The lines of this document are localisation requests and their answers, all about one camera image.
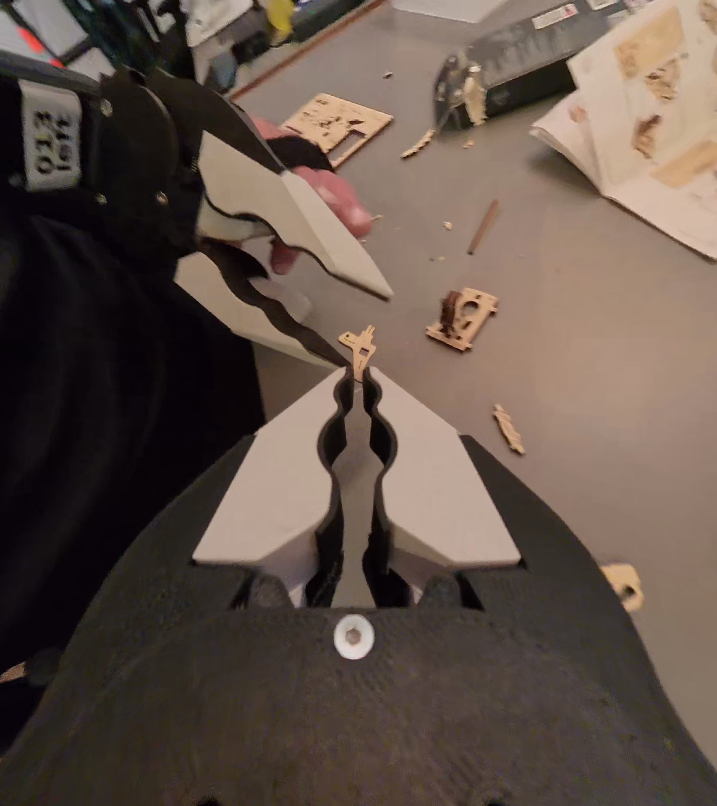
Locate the person's left hand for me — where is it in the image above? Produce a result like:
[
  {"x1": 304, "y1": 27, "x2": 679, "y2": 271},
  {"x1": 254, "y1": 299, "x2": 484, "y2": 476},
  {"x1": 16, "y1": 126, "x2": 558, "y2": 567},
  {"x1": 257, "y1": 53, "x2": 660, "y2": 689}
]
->
[{"x1": 250, "y1": 116, "x2": 374, "y2": 276}]

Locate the wooden plate with dark lever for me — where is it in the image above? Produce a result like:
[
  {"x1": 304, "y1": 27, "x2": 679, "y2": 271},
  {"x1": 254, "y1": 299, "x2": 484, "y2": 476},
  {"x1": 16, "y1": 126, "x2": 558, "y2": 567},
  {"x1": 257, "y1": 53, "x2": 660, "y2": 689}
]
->
[{"x1": 425, "y1": 287, "x2": 500, "y2": 353}]

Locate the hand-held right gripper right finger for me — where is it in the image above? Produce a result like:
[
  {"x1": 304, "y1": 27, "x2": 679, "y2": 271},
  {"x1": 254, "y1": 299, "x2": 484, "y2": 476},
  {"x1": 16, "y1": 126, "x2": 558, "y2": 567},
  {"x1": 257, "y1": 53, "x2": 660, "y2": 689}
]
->
[{"x1": 363, "y1": 366, "x2": 522, "y2": 607}]

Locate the pale rounded wooden part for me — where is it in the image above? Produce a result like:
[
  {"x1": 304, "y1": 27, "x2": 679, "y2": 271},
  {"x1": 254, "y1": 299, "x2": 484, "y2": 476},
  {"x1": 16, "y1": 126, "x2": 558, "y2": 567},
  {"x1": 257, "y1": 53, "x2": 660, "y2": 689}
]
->
[{"x1": 599, "y1": 562, "x2": 643, "y2": 613}]

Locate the ribbed wooden offcut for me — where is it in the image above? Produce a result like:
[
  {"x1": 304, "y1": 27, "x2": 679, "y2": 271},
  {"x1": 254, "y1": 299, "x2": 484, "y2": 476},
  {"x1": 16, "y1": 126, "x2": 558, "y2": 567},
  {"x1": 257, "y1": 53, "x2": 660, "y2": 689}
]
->
[{"x1": 491, "y1": 403, "x2": 527, "y2": 457}]

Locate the laser-cut plywood sheet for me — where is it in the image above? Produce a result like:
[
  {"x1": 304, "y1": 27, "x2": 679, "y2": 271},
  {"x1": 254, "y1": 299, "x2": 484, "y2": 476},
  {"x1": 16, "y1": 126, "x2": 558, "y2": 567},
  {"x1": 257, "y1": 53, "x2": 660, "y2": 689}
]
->
[{"x1": 278, "y1": 92, "x2": 395, "y2": 170}]

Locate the thin brown wooden stick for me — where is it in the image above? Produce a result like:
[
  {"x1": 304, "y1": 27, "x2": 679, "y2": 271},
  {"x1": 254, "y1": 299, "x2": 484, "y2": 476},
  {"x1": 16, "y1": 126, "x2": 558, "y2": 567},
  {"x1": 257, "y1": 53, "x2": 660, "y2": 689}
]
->
[{"x1": 466, "y1": 199, "x2": 500, "y2": 256}]

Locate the white box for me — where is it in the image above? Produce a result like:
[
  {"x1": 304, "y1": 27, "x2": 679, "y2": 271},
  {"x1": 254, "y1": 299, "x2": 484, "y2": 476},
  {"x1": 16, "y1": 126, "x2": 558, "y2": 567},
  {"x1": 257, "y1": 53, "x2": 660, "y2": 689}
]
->
[{"x1": 390, "y1": 0, "x2": 512, "y2": 25}]

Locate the open instruction booklet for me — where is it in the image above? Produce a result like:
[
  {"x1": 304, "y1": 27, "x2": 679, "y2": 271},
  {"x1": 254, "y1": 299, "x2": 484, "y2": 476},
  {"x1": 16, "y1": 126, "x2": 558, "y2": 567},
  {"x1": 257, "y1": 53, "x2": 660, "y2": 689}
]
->
[{"x1": 530, "y1": 0, "x2": 717, "y2": 262}]

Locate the jagged wooden offcut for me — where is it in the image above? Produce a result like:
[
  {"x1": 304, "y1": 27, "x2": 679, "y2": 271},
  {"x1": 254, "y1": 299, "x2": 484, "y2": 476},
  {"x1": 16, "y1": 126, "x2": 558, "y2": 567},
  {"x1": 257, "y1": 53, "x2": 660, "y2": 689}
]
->
[{"x1": 399, "y1": 128, "x2": 439, "y2": 160}]

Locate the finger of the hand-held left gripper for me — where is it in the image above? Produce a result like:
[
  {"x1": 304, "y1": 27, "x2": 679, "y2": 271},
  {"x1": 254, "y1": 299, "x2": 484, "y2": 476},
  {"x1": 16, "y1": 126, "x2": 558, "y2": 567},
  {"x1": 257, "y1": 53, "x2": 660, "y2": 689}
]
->
[
  {"x1": 196, "y1": 131, "x2": 395, "y2": 301},
  {"x1": 173, "y1": 241, "x2": 353, "y2": 370}
]

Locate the yellow object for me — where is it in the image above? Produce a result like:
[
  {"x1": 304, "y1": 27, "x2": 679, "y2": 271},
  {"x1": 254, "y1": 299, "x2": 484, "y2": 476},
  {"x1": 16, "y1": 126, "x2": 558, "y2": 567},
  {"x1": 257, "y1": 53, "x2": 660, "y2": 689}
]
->
[{"x1": 268, "y1": 0, "x2": 297, "y2": 47}]

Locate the small wooden model part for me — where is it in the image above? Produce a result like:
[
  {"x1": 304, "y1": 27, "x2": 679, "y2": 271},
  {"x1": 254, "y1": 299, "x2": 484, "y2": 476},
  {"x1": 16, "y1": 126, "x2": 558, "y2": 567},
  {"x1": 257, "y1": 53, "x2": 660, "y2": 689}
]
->
[{"x1": 338, "y1": 324, "x2": 377, "y2": 384}]

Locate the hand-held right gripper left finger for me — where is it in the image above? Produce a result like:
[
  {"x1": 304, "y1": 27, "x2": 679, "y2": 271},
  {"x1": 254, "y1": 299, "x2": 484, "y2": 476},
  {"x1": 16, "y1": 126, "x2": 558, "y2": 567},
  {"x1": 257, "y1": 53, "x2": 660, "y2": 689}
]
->
[{"x1": 191, "y1": 368, "x2": 356, "y2": 607}]

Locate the black cardboard box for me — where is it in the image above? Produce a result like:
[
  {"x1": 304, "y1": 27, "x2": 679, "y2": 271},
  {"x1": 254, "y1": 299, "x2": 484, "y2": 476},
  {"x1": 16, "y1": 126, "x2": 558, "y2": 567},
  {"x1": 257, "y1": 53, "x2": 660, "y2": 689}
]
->
[{"x1": 432, "y1": 3, "x2": 625, "y2": 131}]

